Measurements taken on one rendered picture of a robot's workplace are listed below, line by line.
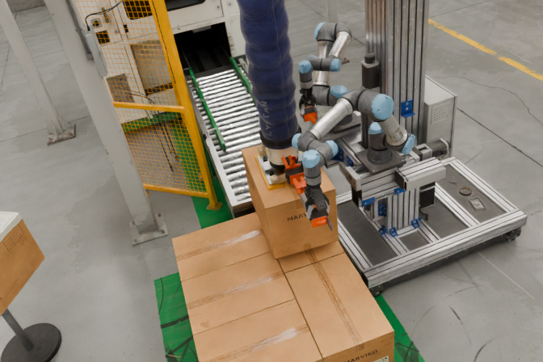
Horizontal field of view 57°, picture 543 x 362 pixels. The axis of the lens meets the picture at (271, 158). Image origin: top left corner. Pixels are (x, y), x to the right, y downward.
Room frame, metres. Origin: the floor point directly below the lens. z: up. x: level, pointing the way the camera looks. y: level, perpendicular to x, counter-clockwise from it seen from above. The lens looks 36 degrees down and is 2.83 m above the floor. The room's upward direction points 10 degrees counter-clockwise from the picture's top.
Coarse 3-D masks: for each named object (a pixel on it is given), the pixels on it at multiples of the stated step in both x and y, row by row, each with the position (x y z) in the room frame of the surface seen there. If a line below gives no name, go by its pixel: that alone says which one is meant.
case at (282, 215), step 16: (256, 176) 2.28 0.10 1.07; (256, 192) 2.23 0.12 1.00; (272, 192) 2.12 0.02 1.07; (288, 192) 2.09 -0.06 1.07; (304, 192) 2.07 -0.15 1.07; (256, 208) 2.38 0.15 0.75; (272, 208) 2.00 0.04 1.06; (288, 208) 2.02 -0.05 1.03; (304, 208) 2.03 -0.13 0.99; (336, 208) 2.06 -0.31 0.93; (272, 224) 2.00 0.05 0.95; (288, 224) 2.01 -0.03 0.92; (304, 224) 2.03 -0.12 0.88; (336, 224) 2.06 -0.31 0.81; (272, 240) 2.00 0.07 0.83; (288, 240) 2.01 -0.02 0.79; (304, 240) 2.03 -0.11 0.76; (320, 240) 2.04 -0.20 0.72; (336, 240) 2.06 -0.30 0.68
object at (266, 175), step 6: (258, 156) 2.45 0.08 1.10; (258, 162) 2.39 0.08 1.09; (264, 174) 2.27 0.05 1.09; (270, 174) 2.23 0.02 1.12; (276, 174) 2.25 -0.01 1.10; (264, 180) 2.22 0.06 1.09; (270, 180) 2.20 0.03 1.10; (270, 186) 2.15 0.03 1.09; (276, 186) 2.15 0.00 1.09; (282, 186) 2.15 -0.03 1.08
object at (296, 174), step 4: (288, 168) 2.11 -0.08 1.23; (292, 168) 2.11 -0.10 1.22; (296, 168) 2.11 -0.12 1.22; (300, 168) 2.10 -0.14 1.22; (288, 172) 2.08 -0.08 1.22; (292, 172) 2.08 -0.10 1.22; (296, 172) 2.07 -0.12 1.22; (300, 172) 2.07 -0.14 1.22; (288, 176) 2.04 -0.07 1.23; (292, 176) 2.03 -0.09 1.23; (296, 176) 2.04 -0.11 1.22; (300, 176) 2.04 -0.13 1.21; (304, 176) 2.05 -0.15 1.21; (288, 180) 2.05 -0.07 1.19; (292, 180) 2.03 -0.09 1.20; (300, 180) 2.04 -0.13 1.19; (292, 184) 2.03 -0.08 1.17
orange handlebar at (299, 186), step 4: (312, 116) 2.61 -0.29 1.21; (312, 120) 2.56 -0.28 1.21; (288, 156) 2.24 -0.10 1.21; (284, 160) 2.21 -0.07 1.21; (284, 164) 2.18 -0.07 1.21; (296, 164) 2.16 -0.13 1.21; (296, 180) 2.02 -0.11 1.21; (304, 180) 2.01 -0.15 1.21; (296, 184) 1.98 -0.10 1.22; (300, 184) 1.97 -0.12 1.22; (304, 184) 1.97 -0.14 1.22; (296, 188) 1.98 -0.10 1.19; (300, 188) 1.95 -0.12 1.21; (300, 192) 1.92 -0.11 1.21; (324, 220) 1.69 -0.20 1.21; (316, 224) 1.68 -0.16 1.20; (320, 224) 1.68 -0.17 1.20
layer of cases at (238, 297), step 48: (192, 240) 2.41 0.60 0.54; (240, 240) 2.33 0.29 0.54; (192, 288) 2.00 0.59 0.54; (240, 288) 1.94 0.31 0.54; (288, 288) 1.88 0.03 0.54; (336, 288) 1.82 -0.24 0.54; (240, 336) 1.62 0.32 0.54; (288, 336) 1.57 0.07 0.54; (336, 336) 1.52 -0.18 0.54; (384, 336) 1.49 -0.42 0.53
